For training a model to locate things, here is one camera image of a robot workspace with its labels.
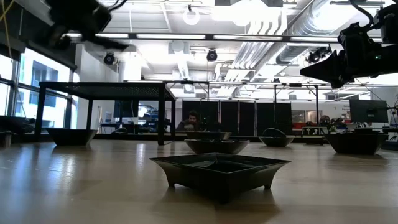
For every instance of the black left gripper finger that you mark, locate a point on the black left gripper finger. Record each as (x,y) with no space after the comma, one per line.
(93,43)

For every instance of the small black square mini plate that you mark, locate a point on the small black square mini plate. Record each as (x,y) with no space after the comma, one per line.
(276,142)

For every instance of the black deep square mini plate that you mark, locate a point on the black deep square mini plate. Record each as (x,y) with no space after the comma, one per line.
(71,137)

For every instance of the black round flower mini plate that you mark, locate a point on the black round flower mini plate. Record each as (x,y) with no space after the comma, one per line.
(217,147)

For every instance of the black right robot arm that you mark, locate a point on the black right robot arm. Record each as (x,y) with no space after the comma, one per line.
(390,25)

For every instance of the black flared square mini plate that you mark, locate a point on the black flared square mini plate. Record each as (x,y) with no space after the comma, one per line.
(208,135)

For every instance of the black square footed mini plate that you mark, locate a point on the black square footed mini plate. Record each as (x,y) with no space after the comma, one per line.
(217,180)

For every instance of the black hanging spotlight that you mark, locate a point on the black hanging spotlight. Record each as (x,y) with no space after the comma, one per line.
(109,58)
(212,55)

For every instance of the black computer monitor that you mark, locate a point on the black computer monitor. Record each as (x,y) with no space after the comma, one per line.
(124,109)
(368,110)

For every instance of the black perforated metal rack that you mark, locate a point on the black perforated metal rack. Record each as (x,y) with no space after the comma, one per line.
(102,90)

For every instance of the white arrow sign box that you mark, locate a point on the white arrow sign box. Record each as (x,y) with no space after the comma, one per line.
(314,131)

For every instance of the long ceiling light strip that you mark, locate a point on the long ceiling light strip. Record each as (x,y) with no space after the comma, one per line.
(171,36)

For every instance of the black partition panels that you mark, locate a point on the black partition panels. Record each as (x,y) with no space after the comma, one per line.
(230,118)

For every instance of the dark couch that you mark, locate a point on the dark couch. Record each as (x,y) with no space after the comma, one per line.
(15,124)

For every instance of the person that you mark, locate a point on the person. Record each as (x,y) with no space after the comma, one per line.
(192,119)

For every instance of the black background rig frame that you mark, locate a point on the black background rig frame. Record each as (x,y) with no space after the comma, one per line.
(316,109)

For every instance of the silver ribbed ceiling duct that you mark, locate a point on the silver ribbed ceiling duct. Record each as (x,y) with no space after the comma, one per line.
(311,25)

